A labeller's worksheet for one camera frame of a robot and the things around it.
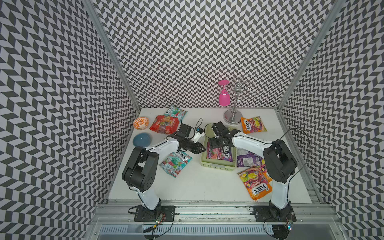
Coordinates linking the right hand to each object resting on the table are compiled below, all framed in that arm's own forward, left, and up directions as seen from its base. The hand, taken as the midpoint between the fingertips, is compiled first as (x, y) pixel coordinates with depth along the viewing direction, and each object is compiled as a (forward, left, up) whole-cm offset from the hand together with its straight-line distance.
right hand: (215, 144), depth 94 cm
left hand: (-6, +8, +3) cm, 10 cm away
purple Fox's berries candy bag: (-6, -5, -1) cm, 8 cm away
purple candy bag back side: (-9, -18, -1) cm, 20 cm away
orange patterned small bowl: (+19, +53, -1) cm, 57 cm away
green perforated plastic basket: (-13, +2, -3) cm, 13 cm away
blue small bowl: (+4, +48, +1) cm, 48 cm away
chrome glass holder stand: (+25, -16, -2) cm, 29 cm away
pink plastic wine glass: (+31, -8, +12) cm, 34 cm away
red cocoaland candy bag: (+15, +34, +2) cm, 37 cm away
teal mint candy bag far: (+29, +30, 0) cm, 42 cm away
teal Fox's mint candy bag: (-11, +25, -2) cm, 28 cm away
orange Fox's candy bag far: (+16, -29, -1) cm, 33 cm away
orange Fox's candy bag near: (-23, -22, -3) cm, 32 cm away
